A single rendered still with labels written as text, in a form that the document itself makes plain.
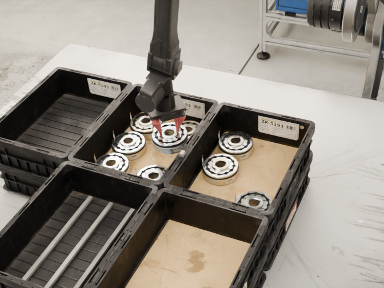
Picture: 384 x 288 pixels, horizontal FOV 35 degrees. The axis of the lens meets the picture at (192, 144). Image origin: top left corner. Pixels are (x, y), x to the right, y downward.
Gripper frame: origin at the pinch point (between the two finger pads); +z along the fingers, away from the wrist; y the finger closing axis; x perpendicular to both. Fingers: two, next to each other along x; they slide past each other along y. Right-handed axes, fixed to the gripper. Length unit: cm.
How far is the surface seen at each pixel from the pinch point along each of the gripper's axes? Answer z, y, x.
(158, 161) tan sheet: 11.2, -4.4, 1.1
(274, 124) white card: 5.4, 30.7, -4.3
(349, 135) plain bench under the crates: 26, 61, 3
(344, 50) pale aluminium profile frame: 87, 135, 127
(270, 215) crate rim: 1.3, 13.5, -39.5
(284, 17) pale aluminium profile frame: 72, 109, 151
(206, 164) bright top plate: 8.5, 7.4, -8.9
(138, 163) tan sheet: 11.0, -10.2, 2.4
